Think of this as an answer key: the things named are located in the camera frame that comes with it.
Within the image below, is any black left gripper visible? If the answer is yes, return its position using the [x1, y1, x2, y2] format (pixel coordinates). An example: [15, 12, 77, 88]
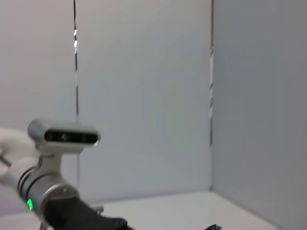
[44, 196, 138, 230]

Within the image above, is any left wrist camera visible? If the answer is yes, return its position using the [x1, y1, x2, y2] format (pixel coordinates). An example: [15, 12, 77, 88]
[27, 118, 101, 155]

